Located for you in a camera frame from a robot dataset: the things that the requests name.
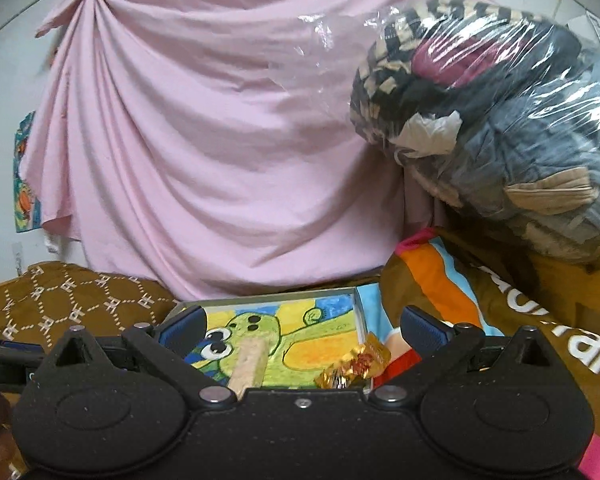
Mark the beige rice cracker bar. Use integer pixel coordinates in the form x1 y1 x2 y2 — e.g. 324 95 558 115
228 337 268 400

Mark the grey tray with frog towel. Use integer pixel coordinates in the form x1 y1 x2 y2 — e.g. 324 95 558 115
185 287 367 389

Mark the pink hanging sheet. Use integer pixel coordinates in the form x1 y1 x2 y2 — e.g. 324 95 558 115
20 0 408 299

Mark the gold snack packet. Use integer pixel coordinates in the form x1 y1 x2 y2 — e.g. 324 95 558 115
314 333 391 389

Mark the wooden bed frame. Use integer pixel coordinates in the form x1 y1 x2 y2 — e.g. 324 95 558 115
531 255 600 334

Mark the clear bag of clothes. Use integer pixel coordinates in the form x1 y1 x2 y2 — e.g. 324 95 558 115
350 0 600 262

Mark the brown patterned PF pillow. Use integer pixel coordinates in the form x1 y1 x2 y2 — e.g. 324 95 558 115
0 262 178 350

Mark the colourful cartoon monkey blanket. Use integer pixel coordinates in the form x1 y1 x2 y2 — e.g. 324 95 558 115
367 228 600 479

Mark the colourful wall poster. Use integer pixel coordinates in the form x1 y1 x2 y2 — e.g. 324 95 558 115
12 110 43 234

